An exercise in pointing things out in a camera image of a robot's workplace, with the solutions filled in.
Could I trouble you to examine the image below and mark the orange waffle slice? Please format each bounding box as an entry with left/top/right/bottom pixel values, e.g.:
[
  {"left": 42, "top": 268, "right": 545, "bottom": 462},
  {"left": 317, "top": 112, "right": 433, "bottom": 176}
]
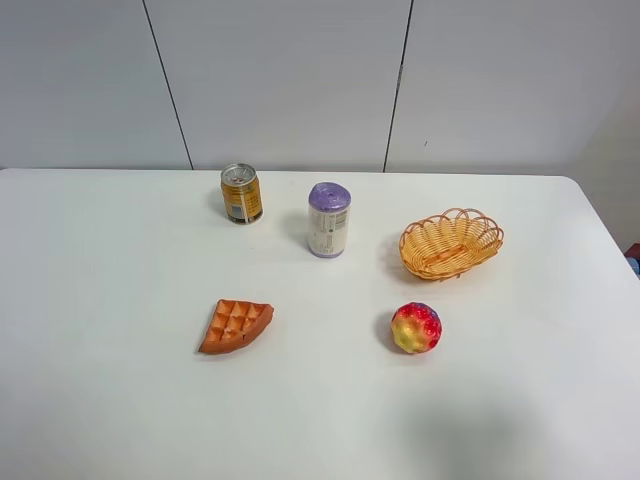
[{"left": 198, "top": 299, "right": 274, "bottom": 355}]

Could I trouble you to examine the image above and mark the orange wicker basket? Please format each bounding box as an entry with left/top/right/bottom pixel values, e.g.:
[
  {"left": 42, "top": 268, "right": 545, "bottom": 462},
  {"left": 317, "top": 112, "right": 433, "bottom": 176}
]
[{"left": 399, "top": 208, "right": 504, "bottom": 281}]

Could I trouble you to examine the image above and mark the purple trash bag roll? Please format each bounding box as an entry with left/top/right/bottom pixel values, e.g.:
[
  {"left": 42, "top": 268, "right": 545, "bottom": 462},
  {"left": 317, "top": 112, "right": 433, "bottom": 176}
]
[{"left": 307, "top": 182, "right": 351, "bottom": 258}]

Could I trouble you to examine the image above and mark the gold beverage can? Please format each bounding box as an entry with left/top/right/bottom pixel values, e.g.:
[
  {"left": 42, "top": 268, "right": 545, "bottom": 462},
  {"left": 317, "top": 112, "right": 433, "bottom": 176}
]
[{"left": 221, "top": 163, "right": 263, "bottom": 224}]

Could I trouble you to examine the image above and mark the red yellow strawberry toy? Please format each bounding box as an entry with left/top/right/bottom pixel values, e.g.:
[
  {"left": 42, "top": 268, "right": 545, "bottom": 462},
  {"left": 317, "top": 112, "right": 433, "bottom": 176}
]
[{"left": 390, "top": 302, "right": 442, "bottom": 354}]

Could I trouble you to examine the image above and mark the blue object at table edge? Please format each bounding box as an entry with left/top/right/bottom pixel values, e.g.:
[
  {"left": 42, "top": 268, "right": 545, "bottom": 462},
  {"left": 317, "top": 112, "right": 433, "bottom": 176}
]
[{"left": 625, "top": 242, "right": 640, "bottom": 277}]

